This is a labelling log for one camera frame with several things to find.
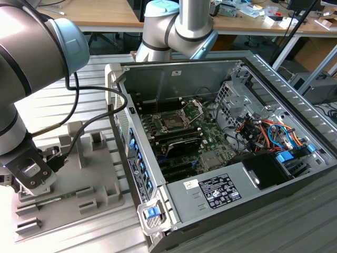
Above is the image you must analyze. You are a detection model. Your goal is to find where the thin black braided cable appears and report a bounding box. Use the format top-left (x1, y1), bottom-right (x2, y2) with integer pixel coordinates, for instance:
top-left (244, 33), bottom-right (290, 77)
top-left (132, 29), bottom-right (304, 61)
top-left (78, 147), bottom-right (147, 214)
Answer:
top-left (31, 72), bottom-right (80, 137)

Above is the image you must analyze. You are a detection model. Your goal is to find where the grey computer tower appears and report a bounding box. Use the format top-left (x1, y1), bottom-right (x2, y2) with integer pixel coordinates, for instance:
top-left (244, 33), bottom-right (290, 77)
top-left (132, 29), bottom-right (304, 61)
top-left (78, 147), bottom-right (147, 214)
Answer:
top-left (291, 72), bottom-right (337, 105)

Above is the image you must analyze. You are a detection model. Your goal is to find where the blue case latch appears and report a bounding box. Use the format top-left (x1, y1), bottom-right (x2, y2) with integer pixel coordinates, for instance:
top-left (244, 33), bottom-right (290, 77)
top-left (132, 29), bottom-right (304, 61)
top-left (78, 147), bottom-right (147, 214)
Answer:
top-left (143, 207), bottom-right (161, 219)

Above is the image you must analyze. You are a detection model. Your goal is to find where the grey plastic parts rack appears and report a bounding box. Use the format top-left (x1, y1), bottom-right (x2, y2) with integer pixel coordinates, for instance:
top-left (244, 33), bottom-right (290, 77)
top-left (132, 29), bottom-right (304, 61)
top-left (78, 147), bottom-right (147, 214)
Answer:
top-left (10, 121), bottom-right (125, 243)

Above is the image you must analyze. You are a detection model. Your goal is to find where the CPU socket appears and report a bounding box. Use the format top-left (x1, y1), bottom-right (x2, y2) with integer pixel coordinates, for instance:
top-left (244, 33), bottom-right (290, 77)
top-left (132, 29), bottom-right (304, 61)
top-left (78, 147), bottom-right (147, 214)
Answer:
top-left (154, 112), bottom-right (191, 133)

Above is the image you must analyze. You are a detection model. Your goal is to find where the blue disk carrier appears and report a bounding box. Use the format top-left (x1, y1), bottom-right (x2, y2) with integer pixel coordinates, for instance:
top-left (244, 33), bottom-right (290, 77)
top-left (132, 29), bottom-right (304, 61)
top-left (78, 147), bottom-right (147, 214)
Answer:
top-left (275, 150), bottom-right (296, 166)

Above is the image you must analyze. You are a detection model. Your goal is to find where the grey power supply unit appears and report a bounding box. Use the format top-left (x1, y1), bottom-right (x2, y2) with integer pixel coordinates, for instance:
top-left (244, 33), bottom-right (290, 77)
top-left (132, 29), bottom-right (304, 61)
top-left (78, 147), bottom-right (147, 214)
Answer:
top-left (157, 162), bottom-right (264, 225)

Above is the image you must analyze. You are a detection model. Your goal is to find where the small white box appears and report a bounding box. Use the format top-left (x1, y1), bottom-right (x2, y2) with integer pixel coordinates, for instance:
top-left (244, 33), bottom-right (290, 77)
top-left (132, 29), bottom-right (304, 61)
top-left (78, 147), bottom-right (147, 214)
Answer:
top-left (264, 15), bottom-right (290, 29)

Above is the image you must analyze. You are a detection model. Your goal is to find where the green motherboard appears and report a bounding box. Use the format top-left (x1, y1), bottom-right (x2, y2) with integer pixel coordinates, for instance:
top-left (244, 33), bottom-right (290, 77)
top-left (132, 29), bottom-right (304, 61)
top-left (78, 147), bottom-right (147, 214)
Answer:
top-left (136, 96), bottom-right (239, 184)

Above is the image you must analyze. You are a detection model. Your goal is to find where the silver metal drive cage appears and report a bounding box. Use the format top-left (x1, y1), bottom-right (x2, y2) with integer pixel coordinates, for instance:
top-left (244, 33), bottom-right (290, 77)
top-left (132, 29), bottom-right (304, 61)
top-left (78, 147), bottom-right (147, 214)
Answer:
top-left (214, 79), bottom-right (266, 132)

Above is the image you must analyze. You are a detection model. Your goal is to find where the black expansion slot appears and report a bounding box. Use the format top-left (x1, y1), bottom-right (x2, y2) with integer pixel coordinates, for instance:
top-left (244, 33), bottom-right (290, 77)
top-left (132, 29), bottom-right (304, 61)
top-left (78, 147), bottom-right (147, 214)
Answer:
top-left (163, 167), bottom-right (197, 183)
top-left (159, 157), bottom-right (197, 173)

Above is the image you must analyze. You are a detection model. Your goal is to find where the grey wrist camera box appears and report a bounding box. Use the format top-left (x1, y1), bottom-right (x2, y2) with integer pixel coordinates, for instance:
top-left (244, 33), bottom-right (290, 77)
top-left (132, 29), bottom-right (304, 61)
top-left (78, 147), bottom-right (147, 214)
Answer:
top-left (4, 147), bottom-right (57, 197)

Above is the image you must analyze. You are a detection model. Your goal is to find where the black expansion card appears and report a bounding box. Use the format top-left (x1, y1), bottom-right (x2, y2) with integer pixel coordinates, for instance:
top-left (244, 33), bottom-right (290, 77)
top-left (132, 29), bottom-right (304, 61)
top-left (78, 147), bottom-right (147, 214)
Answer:
top-left (165, 137), bottom-right (202, 159)

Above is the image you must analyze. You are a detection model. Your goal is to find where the metal socket cover frame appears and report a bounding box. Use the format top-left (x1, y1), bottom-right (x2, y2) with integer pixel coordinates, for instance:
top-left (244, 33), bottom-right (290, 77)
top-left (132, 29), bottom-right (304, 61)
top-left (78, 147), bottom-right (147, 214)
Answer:
top-left (179, 99), bottom-right (205, 125)

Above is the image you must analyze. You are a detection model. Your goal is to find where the silver disk drive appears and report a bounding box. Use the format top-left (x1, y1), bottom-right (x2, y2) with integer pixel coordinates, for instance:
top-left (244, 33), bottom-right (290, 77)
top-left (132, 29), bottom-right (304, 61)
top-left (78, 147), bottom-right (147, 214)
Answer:
top-left (214, 2), bottom-right (237, 18)

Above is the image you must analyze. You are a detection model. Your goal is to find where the black office chair base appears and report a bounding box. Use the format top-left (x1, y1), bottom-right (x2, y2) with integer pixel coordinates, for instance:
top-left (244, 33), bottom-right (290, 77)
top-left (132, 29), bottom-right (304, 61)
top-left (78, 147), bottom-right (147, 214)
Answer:
top-left (84, 32), bottom-right (124, 55)

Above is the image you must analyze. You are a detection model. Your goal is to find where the black tripod pole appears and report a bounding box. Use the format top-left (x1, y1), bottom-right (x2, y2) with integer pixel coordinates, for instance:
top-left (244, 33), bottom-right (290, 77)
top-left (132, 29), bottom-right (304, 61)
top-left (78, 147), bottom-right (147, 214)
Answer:
top-left (271, 0), bottom-right (318, 68)

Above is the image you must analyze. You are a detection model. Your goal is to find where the grey chipset heatsink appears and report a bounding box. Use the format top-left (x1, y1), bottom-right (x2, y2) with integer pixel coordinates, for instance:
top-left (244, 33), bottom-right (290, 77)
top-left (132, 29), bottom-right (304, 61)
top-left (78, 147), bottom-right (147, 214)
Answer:
top-left (201, 152), bottom-right (221, 170)

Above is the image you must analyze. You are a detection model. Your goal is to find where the light wooden desk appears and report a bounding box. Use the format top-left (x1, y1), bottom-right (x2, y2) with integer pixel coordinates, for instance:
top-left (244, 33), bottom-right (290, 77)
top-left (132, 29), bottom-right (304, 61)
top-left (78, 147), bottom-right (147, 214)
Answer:
top-left (36, 0), bottom-right (337, 35)

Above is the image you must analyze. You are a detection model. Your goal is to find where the black rating label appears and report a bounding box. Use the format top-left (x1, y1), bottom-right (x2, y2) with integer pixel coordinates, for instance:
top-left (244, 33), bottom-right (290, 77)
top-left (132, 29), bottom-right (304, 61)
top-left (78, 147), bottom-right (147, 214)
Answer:
top-left (199, 173), bottom-right (242, 210)

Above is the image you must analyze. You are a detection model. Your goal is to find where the open grey PC case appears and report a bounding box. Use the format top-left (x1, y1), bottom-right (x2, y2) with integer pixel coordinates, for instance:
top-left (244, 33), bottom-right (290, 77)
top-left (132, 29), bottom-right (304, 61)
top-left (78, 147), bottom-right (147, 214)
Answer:
top-left (104, 56), bottom-right (337, 253)

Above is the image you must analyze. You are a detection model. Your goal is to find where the blue data wire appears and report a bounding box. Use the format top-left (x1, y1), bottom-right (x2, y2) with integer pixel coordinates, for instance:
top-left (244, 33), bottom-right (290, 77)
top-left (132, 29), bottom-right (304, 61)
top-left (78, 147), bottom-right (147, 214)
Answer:
top-left (267, 123), bottom-right (293, 149)

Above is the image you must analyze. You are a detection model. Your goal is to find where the black RAM slot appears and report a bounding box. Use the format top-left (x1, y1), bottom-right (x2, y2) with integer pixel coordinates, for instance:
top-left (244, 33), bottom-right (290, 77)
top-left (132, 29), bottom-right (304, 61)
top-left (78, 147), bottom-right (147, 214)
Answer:
top-left (139, 101), bottom-right (185, 108)
top-left (141, 106), bottom-right (185, 114)
top-left (140, 103), bottom-right (185, 111)
top-left (138, 98), bottom-right (185, 105)
top-left (152, 125), bottom-right (203, 138)
top-left (154, 131), bottom-right (203, 145)

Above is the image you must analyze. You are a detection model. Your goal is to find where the orange power wire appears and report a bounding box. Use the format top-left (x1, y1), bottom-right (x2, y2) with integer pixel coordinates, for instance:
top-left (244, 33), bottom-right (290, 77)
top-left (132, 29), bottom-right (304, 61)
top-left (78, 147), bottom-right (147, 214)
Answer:
top-left (259, 120), bottom-right (303, 148)

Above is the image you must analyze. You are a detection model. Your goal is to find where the white paper label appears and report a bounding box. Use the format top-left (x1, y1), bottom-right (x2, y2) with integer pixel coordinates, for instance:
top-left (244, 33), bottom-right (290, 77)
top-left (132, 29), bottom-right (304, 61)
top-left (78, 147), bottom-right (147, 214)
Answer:
top-left (183, 179), bottom-right (199, 190)

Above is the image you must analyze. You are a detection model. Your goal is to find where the green RAM stick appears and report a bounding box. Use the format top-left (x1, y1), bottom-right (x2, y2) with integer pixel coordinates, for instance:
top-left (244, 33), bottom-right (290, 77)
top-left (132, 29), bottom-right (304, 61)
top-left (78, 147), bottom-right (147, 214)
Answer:
top-left (34, 187), bottom-right (92, 207)

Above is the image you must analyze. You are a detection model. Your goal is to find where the brown cardboard box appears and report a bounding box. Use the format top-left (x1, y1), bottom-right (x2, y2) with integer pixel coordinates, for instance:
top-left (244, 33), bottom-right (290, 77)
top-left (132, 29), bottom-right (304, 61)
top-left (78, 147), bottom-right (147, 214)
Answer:
top-left (296, 36), bottom-right (337, 74)

